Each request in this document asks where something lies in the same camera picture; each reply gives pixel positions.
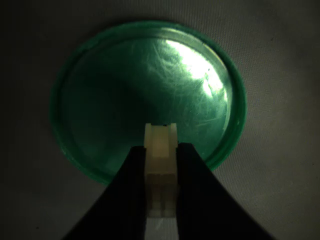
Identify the dark grey mat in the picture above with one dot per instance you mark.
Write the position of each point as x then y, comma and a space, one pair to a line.
25, 50

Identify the small white plastic terminal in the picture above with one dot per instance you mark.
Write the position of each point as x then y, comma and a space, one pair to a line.
161, 162

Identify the round green lid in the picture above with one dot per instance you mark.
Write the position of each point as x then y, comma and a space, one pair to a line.
112, 87

